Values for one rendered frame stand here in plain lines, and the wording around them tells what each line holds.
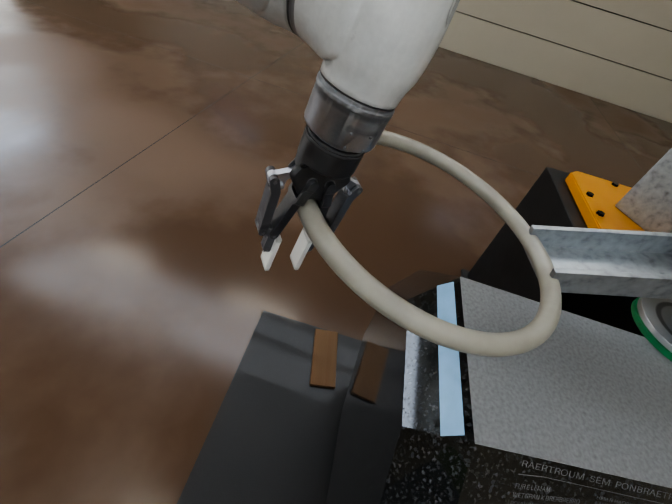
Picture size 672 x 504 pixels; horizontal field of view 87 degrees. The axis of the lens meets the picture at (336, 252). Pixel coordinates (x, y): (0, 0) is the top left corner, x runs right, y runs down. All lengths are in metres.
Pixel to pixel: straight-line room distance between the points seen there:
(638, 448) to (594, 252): 0.34
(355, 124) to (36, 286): 1.66
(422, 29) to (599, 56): 6.59
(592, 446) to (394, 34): 0.66
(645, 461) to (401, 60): 0.71
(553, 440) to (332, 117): 0.59
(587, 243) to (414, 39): 0.59
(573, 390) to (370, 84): 0.63
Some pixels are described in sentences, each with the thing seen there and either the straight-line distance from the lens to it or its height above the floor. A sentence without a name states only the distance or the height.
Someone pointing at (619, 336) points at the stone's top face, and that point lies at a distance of 0.97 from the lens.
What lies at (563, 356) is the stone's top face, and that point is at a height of 0.84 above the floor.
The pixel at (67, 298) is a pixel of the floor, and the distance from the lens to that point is 1.81.
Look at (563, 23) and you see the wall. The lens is 6.70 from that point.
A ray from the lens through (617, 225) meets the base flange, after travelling 1.54.
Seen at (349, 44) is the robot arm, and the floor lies 1.27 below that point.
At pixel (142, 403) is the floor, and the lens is 1.50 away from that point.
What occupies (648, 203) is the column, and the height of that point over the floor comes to 0.86.
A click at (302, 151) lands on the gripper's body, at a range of 0.43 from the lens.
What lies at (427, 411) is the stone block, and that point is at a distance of 0.68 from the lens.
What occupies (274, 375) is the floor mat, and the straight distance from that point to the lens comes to 1.48.
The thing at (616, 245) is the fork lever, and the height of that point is 1.01.
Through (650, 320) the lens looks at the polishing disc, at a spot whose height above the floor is 0.87.
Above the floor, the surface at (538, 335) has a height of 1.01.
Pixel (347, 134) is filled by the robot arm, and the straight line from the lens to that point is 0.39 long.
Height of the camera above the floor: 1.36
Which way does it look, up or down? 44 degrees down
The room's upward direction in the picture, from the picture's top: 17 degrees clockwise
